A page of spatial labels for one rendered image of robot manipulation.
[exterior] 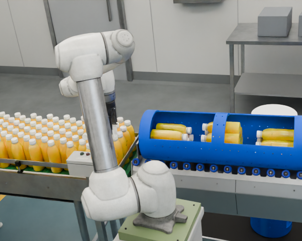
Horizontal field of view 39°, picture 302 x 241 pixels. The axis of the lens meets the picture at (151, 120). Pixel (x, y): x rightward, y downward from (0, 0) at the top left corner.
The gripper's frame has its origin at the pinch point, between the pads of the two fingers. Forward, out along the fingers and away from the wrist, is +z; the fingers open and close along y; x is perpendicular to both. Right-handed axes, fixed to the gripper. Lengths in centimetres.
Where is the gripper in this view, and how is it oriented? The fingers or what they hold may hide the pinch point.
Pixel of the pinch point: (113, 132)
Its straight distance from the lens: 244.8
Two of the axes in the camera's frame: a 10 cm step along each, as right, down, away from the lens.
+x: -9.5, -0.4, 3.0
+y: 2.9, -4.6, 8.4
